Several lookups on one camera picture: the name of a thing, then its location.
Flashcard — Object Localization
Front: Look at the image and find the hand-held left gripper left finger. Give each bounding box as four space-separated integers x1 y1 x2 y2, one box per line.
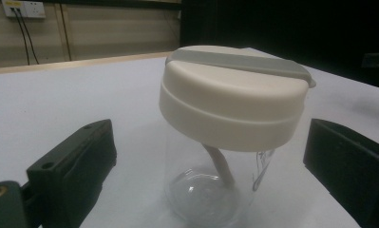
27 119 118 228

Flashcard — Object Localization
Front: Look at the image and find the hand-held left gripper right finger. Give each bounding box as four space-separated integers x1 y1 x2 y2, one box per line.
303 118 379 228

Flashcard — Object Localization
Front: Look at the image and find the clear cup with cream lid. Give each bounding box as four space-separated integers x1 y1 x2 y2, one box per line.
159 45 317 228

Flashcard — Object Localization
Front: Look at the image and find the black cable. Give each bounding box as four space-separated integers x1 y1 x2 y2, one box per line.
9 8 30 66
59 3 72 62
16 8 40 66

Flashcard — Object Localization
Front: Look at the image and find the white wall socket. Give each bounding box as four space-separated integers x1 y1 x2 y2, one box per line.
1 0 47 19

